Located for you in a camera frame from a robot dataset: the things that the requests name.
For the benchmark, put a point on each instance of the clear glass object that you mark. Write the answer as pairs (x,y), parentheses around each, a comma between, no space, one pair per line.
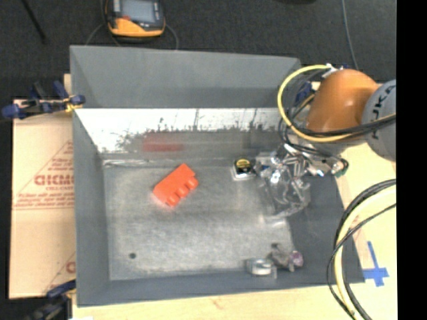
(287,198)

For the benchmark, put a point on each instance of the black cylinder on white bracket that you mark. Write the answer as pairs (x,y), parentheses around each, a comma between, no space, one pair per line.
(243,168)

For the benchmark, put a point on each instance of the grey metal bin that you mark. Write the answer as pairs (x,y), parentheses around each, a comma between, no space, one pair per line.
(200,232)

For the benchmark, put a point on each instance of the brown cardboard board red print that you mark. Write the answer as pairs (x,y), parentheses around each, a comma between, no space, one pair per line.
(40,218)

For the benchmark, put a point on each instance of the orange toy block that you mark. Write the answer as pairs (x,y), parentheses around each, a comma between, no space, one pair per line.
(175,185)

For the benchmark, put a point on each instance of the small purple object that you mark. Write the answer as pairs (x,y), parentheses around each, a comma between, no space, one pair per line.
(297,258)

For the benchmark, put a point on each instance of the grey-brown toy animal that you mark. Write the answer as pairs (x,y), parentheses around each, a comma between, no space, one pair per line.
(279,258)

